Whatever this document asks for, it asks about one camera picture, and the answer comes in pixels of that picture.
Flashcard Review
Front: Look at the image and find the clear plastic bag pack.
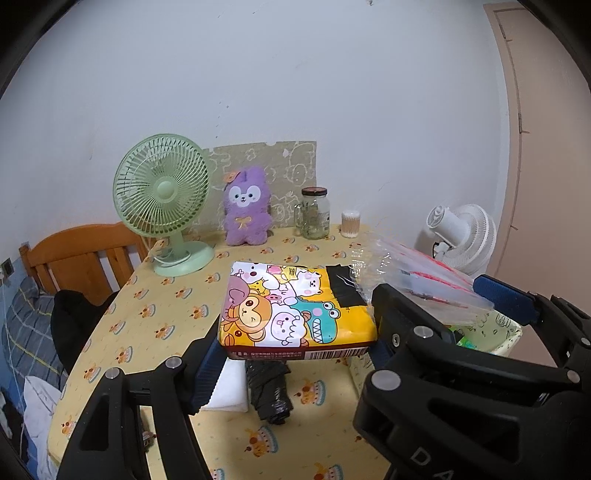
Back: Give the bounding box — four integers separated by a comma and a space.
349, 233, 494, 326

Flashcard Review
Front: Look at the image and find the green orange tissue pack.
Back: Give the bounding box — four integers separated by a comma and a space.
448, 325, 478, 350

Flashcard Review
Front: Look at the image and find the yellow cartoon tissue pack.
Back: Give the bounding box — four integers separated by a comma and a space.
218, 261, 378, 360

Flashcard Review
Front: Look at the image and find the white cloth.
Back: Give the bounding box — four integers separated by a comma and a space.
202, 359, 249, 413

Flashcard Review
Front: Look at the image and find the black plastic bag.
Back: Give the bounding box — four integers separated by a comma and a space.
245, 360, 294, 425

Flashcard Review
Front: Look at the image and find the yellow cartoon fabric storage box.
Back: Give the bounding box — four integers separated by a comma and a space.
348, 310, 523, 396

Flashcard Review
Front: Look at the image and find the beige door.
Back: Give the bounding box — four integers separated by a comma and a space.
483, 2, 591, 370

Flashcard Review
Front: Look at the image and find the white standing fan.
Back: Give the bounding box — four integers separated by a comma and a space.
415, 204, 497, 277

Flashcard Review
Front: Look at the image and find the blue plaid bedding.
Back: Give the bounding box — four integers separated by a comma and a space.
1, 261, 67, 479

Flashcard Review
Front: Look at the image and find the black garment on chair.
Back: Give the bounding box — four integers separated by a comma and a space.
50, 290, 117, 374

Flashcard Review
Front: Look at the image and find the yellow cake print tablecloth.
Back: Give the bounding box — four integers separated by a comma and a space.
48, 228, 389, 479

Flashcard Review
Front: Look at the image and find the glass jar with lid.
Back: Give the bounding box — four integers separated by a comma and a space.
294, 186, 331, 240

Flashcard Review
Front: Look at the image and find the wooden chair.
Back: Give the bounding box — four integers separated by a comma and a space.
19, 222, 148, 305

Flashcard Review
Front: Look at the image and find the purple plush bunny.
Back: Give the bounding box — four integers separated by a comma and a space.
222, 166, 273, 246

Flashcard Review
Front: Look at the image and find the green desk fan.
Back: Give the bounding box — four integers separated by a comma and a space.
112, 134, 213, 277

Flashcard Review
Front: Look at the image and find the wall power socket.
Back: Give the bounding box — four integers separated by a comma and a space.
1, 258, 14, 278

